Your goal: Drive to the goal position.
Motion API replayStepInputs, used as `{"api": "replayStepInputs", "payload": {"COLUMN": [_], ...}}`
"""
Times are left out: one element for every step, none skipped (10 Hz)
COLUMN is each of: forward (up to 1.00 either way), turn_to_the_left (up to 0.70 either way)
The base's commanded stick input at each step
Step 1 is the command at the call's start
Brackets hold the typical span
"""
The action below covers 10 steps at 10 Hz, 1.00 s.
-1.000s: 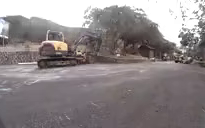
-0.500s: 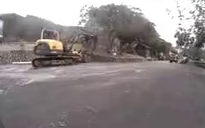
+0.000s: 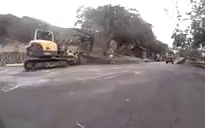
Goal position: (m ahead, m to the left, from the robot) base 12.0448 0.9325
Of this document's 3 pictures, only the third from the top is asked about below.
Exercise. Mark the low roadside wall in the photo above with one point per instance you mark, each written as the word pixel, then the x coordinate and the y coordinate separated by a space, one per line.
pixel 203 64

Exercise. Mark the wooded hillside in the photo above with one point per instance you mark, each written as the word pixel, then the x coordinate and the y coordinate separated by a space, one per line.
pixel 20 30

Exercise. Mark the building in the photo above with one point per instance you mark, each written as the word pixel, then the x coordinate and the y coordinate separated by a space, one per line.
pixel 139 50

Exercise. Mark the large tree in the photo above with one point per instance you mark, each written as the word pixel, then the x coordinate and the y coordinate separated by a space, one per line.
pixel 120 26

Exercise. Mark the stone wall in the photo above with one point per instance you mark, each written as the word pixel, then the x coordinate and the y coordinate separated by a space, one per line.
pixel 3 57

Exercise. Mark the red vehicle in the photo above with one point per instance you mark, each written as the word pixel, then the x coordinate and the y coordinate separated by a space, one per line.
pixel 170 59

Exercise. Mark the grey asphalt road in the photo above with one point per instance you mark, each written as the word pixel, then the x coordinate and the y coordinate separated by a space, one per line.
pixel 103 96

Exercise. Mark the trees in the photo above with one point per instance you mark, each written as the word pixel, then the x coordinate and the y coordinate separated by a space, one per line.
pixel 198 26

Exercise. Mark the dirt mound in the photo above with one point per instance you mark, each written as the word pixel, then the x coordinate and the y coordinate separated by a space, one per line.
pixel 113 59

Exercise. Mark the yellow tracked excavator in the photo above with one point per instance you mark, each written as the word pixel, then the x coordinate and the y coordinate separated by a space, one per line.
pixel 43 50

